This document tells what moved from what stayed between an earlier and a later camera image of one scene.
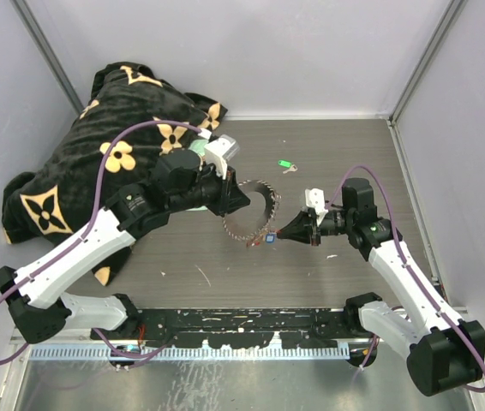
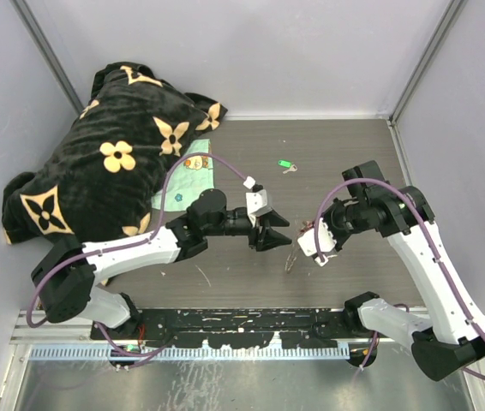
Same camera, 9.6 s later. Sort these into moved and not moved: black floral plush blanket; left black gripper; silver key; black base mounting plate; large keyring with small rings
Moved: left black gripper; large keyring with small rings
Not moved: black floral plush blanket; black base mounting plate; silver key
